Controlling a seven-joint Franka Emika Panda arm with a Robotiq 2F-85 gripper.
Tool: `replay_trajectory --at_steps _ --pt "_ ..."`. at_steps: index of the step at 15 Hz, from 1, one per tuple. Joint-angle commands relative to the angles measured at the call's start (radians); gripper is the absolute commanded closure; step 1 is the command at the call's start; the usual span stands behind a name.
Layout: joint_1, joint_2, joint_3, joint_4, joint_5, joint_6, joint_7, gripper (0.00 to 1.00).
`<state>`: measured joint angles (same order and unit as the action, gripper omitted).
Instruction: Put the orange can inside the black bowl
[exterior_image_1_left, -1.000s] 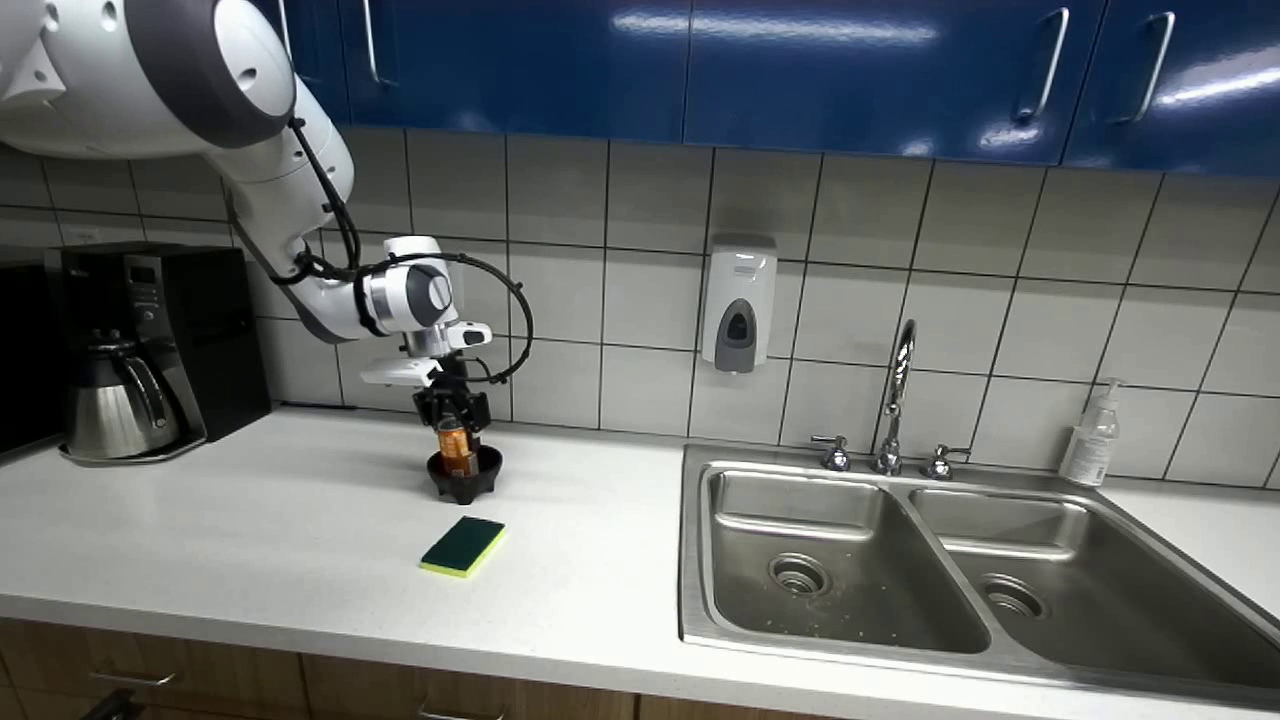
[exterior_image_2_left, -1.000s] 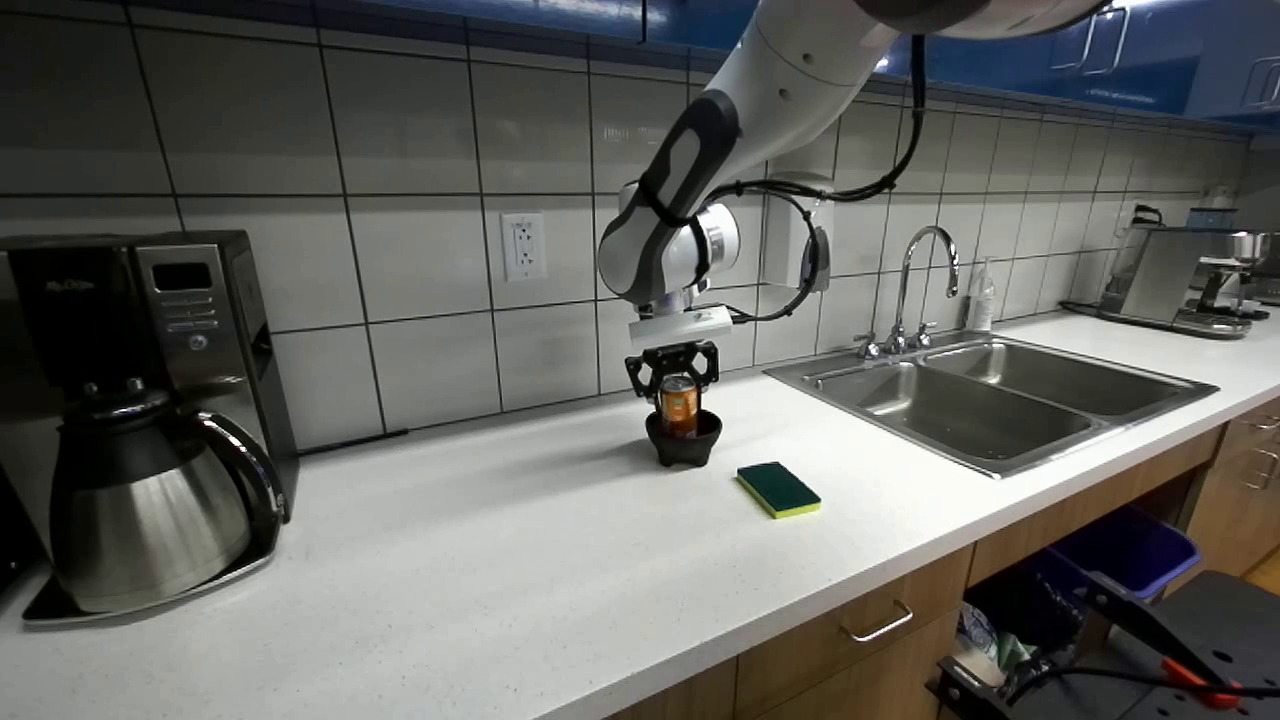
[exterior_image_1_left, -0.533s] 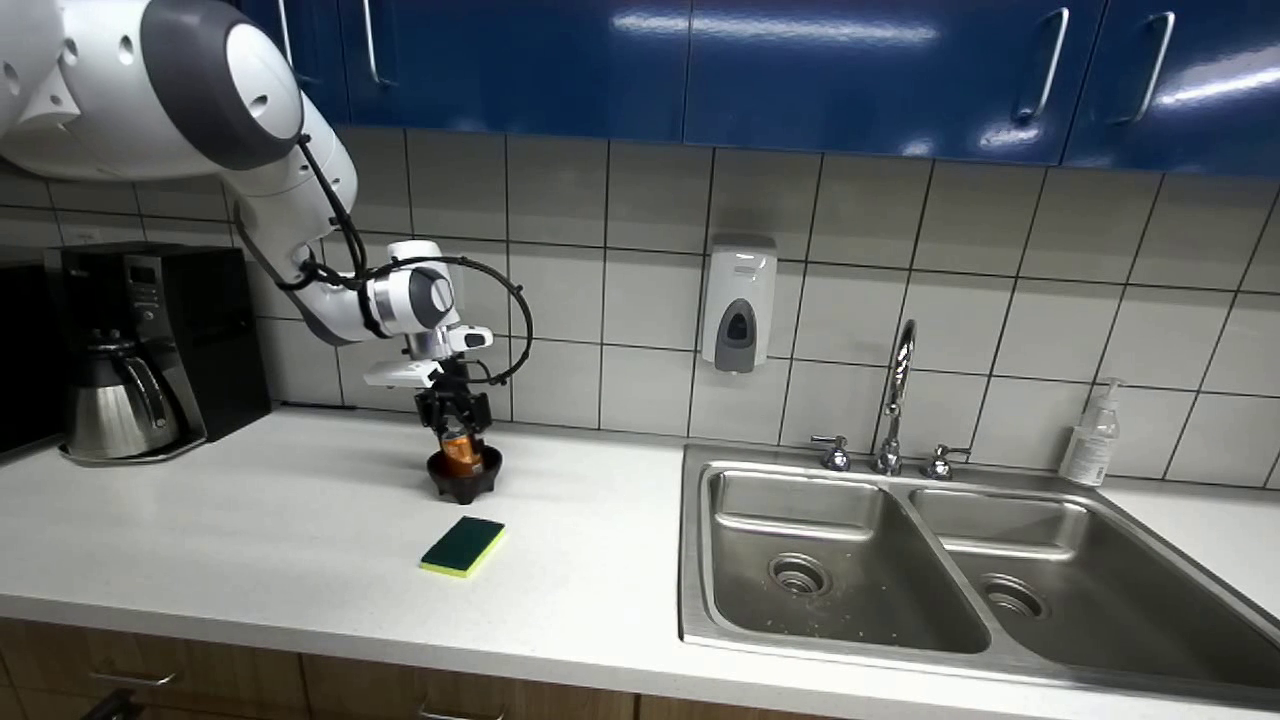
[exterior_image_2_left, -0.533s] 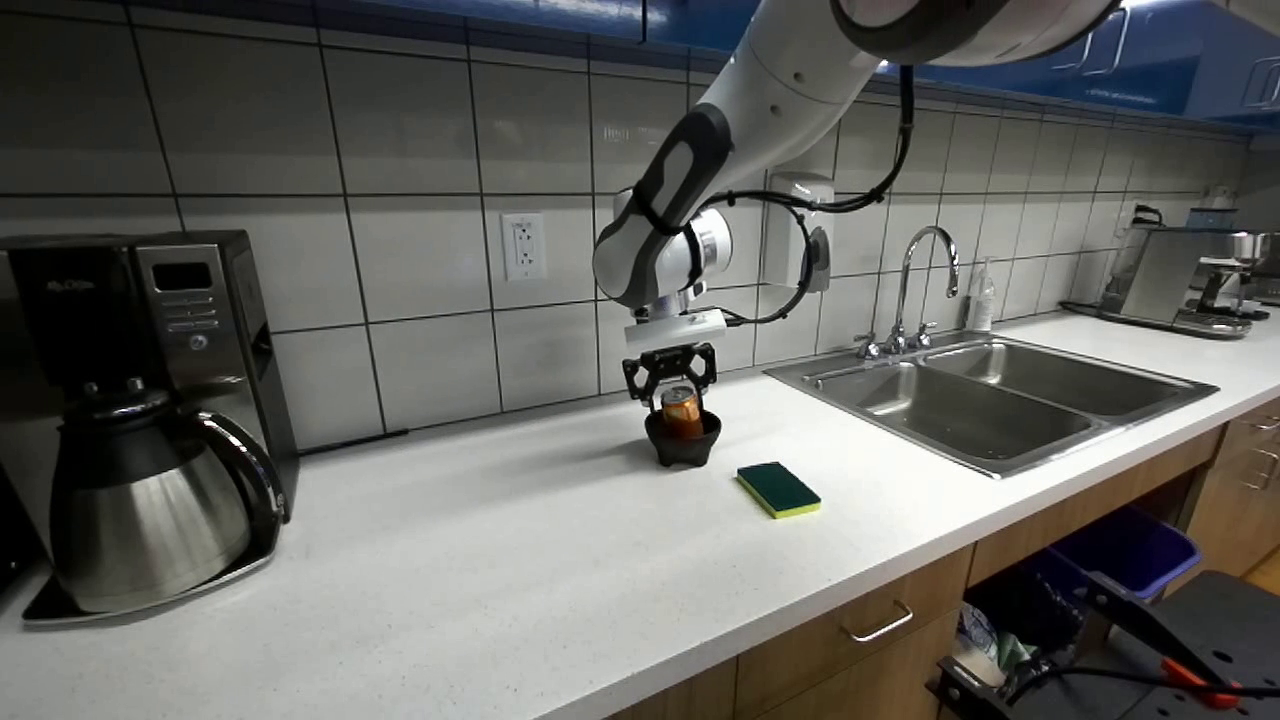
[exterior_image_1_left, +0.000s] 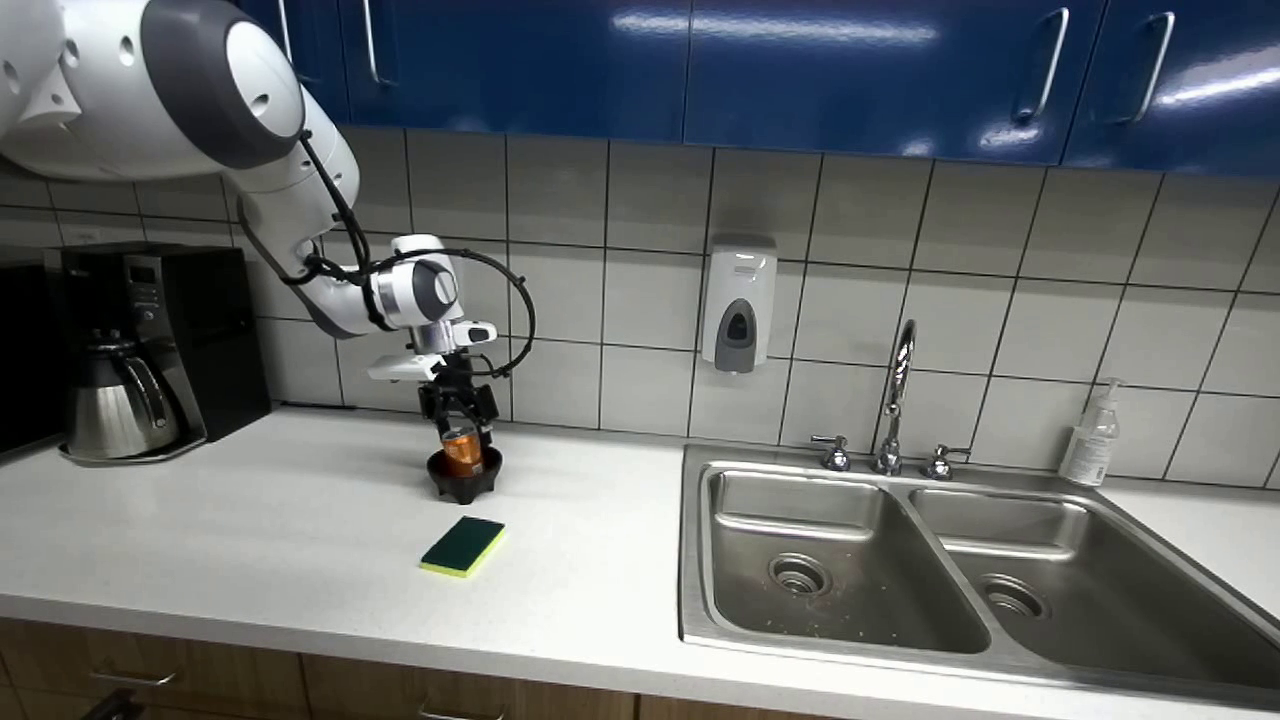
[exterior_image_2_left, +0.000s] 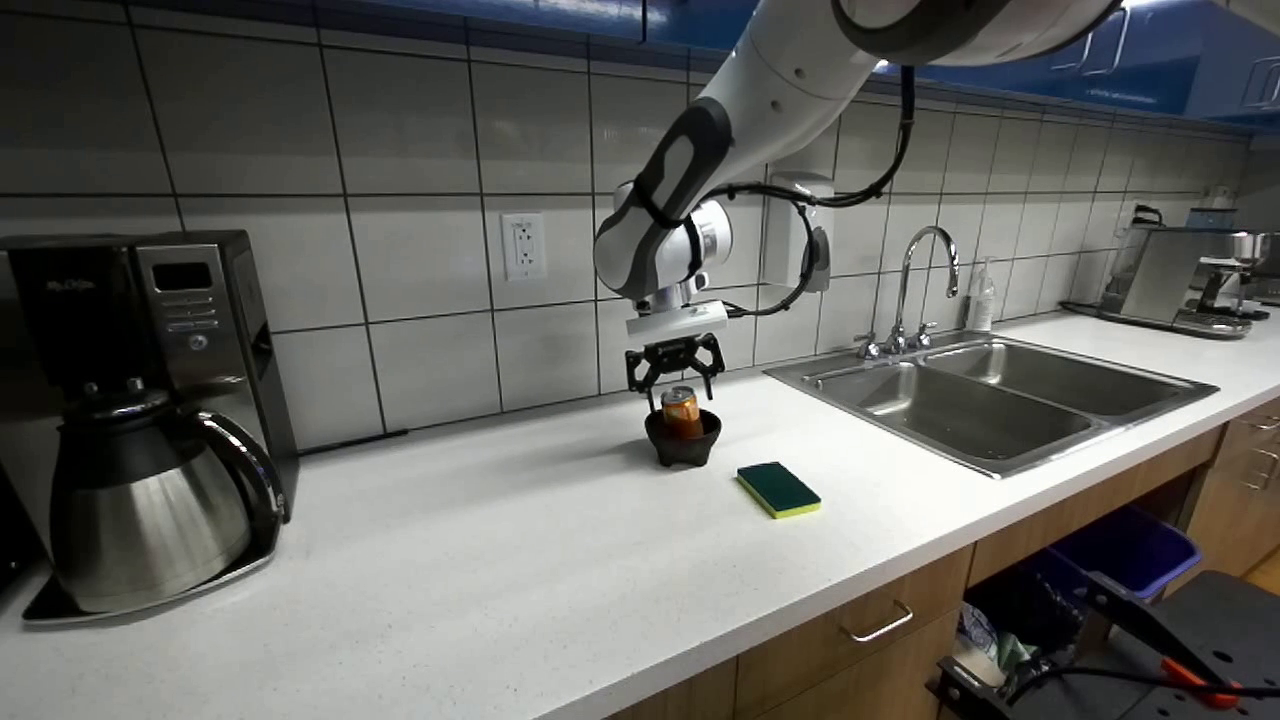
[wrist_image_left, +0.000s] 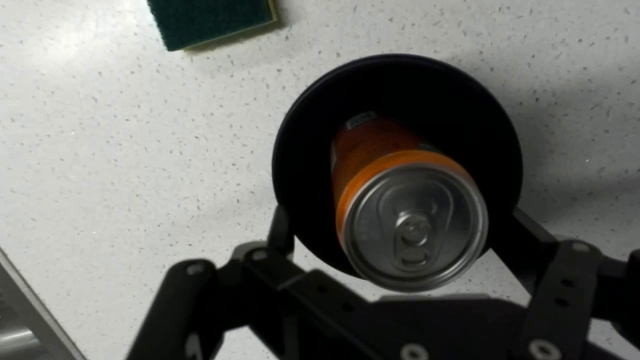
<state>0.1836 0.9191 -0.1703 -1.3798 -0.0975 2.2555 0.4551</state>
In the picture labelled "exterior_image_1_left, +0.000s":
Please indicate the stainless steel double sink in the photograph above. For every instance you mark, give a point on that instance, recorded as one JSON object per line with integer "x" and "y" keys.
{"x": 960, "y": 574}

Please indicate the stainless steel carafe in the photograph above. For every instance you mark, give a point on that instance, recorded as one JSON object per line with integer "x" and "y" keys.
{"x": 116, "y": 400}

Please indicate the black coffee maker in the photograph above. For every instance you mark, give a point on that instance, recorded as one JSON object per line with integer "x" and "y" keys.
{"x": 214, "y": 334}

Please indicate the wooden drawer front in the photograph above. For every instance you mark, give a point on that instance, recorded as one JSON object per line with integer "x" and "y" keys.
{"x": 467, "y": 689}
{"x": 201, "y": 666}

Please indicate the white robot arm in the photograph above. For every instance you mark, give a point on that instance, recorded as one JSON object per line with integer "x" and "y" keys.
{"x": 160, "y": 87}

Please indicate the green and yellow sponge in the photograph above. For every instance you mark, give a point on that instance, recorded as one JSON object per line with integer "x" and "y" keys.
{"x": 463, "y": 546}

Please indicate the orange can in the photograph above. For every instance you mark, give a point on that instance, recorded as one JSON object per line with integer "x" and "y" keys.
{"x": 463, "y": 455}

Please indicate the chrome faucet spout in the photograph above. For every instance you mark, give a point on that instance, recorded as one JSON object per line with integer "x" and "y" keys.
{"x": 896, "y": 393}

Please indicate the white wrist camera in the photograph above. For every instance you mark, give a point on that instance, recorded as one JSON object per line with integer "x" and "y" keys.
{"x": 405, "y": 369}

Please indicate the black box appliance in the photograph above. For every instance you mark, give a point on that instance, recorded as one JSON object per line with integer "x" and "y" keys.
{"x": 25, "y": 363}

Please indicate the clear soap bottle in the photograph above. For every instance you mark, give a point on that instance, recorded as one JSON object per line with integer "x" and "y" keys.
{"x": 1089, "y": 442}

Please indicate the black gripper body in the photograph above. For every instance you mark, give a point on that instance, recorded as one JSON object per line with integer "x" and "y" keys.
{"x": 463, "y": 393}

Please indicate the black bowl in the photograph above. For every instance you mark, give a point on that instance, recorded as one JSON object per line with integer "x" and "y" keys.
{"x": 467, "y": 481}

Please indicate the white wall soap dispenser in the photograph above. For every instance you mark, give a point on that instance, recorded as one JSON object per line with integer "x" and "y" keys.
{"x": 739, "y": 305}

